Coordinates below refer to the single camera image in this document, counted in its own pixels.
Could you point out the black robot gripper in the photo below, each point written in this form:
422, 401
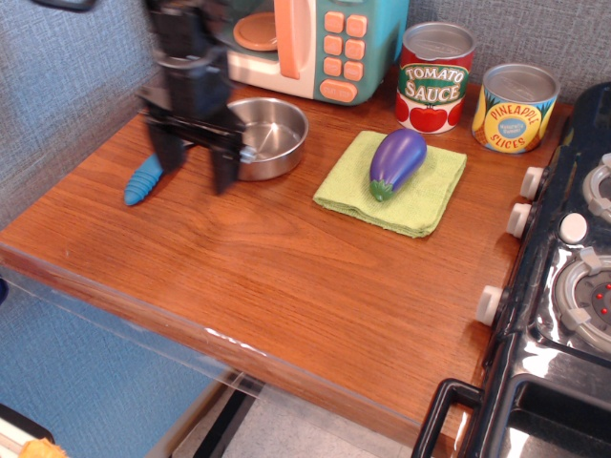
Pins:
192, 104

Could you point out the blue handled metal spoon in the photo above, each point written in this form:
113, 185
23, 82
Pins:
143, 181

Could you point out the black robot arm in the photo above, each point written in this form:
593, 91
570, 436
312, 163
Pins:
186, 28

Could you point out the yellow green folded cloth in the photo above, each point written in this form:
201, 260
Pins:
414, 211

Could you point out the small steel pan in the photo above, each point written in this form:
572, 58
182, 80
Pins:
274, 137

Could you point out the teal toy microwave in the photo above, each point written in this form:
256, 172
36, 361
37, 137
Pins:
332, 51

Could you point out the purple toy eggplant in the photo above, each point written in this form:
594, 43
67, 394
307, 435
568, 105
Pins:
399, 155

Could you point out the tomato sauce can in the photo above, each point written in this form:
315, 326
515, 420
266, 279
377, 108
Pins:
434, 70

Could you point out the pineapple slices can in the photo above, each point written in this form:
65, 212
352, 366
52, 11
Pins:
514, 107

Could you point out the white stove knob lower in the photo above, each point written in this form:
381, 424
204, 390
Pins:
488, 304

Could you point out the white stove knob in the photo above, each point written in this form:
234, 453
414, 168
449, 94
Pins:
518, 219
530, 183
488, 304

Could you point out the white stove knob middle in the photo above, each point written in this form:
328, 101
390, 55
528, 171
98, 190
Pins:
518, 219

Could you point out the orange object at corner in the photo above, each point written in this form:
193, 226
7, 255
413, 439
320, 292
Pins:
21, 437

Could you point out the white stove knob upper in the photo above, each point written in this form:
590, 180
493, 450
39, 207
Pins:
530, 183

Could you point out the black toy stove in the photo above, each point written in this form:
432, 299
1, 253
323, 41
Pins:
546, 385

